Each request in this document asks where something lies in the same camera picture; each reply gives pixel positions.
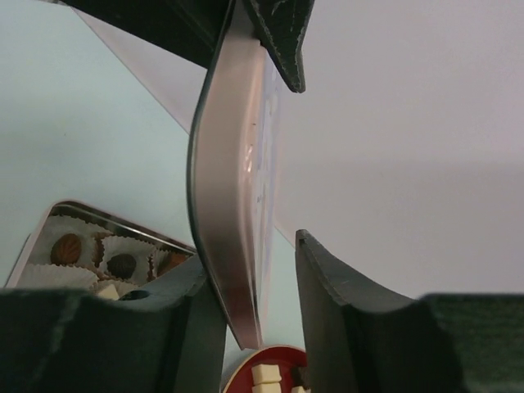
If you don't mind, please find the white square chocolate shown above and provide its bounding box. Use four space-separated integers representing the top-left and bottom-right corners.
96 284 120 300

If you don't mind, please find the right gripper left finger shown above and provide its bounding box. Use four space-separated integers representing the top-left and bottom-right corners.
1 257 226 392

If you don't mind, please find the silver tin lid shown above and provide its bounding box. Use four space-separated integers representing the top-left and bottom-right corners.
187 1 282 349

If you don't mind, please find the red round plate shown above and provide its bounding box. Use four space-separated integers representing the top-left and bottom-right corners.
221 346 309 393

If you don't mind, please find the brown oval chocolate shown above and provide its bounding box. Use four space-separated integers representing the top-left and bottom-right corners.
50 233 82 265

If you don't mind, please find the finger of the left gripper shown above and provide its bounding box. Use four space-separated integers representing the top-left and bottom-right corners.
243 0 314 93
63 0 229 68

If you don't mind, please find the white chocolate block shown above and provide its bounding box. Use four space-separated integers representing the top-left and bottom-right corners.
251 382 282 393
251 364 282 385

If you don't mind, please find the dark round chocolate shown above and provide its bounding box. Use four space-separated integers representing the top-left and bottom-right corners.
106 254 137 279

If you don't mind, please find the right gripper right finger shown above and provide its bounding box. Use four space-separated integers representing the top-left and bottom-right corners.
295 230 523 392

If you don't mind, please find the brown square chocolate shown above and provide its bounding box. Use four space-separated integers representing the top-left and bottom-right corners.
156 252 189 277

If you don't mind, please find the pink chocolate tin box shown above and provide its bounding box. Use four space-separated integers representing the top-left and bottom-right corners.
6 201 196 298

